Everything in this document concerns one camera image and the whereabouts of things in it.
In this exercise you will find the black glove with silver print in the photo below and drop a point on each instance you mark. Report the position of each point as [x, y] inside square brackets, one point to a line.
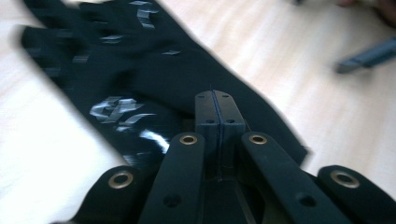
[140, 77]

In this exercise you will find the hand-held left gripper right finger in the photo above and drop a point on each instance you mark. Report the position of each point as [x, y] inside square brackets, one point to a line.
[230, 124]

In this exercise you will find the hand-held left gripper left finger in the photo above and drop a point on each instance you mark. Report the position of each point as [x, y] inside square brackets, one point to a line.
[209, 124]

